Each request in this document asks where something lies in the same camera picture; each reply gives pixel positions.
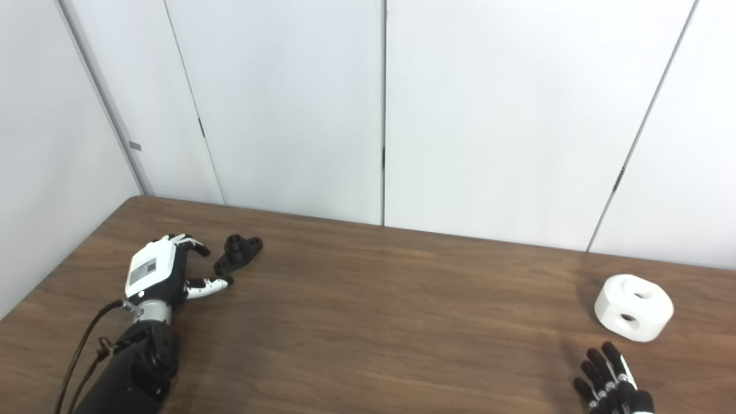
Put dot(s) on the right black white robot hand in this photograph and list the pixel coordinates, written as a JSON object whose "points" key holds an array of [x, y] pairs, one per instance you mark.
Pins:
{"points": [[618, 397]]}

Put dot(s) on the black flanged holder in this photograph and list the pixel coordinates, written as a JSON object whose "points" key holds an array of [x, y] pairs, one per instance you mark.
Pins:
{"points": [[244, 248]]}

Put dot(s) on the round white plastic piece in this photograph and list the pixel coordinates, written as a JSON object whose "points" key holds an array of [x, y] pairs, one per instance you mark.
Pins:
{"points": [[609, 305]]}

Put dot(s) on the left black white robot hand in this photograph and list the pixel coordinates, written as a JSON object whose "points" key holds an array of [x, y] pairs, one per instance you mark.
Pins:
{"points": [[149, 270]]}

